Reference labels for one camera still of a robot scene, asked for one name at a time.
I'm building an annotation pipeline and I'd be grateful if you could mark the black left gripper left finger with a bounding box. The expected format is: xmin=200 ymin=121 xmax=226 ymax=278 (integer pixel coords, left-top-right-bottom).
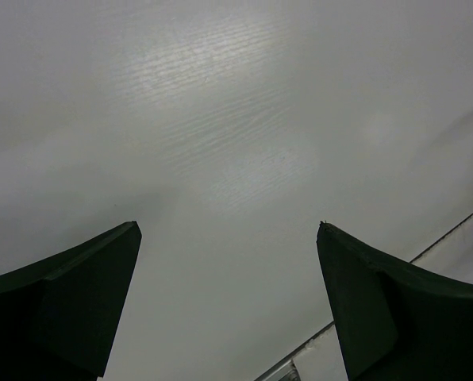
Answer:
xmin=0 ymin=221 xmax=141 ymax=380

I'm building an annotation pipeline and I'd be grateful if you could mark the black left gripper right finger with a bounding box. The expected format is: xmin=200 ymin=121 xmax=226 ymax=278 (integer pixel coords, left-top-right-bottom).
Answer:
xmin=317 ymin=222 xmax=473 ymax=380

